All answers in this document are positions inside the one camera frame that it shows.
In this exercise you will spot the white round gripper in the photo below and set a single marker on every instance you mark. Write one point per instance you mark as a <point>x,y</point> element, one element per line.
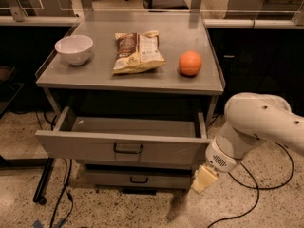
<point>218,159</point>

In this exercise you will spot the grey top drawer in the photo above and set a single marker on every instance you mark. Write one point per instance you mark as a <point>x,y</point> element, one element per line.
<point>128,142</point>

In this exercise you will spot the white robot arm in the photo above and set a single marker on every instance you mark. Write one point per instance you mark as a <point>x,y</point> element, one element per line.
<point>250,120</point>

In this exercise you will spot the grey metal cabinet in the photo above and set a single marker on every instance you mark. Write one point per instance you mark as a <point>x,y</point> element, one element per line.
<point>134,112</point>

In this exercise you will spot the orange ball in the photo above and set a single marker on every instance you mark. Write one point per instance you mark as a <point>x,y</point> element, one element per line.
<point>190,63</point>

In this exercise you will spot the brown yellow chip bag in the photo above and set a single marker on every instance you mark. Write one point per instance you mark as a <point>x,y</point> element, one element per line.
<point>137,52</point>

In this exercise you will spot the black stand leg with wheel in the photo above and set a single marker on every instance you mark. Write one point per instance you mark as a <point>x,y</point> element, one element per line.
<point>42,184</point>

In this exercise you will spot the white ceramic bowl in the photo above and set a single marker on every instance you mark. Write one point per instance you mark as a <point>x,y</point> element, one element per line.
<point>75,49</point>

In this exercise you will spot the clear acrylic barrier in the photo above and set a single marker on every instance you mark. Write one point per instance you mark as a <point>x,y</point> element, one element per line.
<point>286,10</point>

